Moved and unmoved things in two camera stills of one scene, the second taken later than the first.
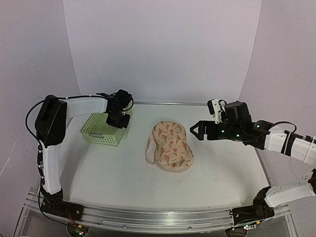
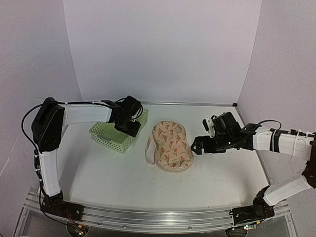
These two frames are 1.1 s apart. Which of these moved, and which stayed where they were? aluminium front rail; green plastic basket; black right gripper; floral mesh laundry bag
Moved: green plastic basket; black right gripper
Stayed: floral mesh laundry bag; aluminium front rail
